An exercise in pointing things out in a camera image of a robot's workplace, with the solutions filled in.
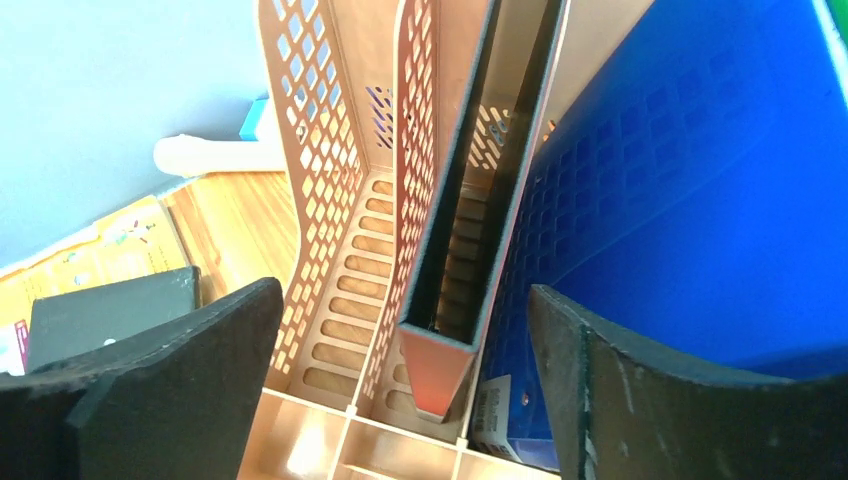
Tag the beige rolled tube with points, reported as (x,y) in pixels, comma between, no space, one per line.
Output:
(189,156)

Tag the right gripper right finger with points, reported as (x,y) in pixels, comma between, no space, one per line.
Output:
(623,406)

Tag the blue white eraser block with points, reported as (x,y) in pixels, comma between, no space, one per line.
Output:
(253,125)

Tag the red binder folder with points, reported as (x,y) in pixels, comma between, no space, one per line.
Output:
(472,83)

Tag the green translucent plastic folder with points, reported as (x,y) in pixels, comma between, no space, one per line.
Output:
(839,13)

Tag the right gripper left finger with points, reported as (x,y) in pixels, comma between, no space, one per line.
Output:
(174,402)

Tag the blue binder folder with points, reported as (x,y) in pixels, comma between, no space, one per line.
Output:
(695,192)

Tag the beige plastic file organizer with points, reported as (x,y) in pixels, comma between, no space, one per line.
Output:
(337,403)

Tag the orange yellow booklet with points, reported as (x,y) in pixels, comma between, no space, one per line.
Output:
(137,240)

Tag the black notebook with sticker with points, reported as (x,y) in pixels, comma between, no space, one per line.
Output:
(70,324)

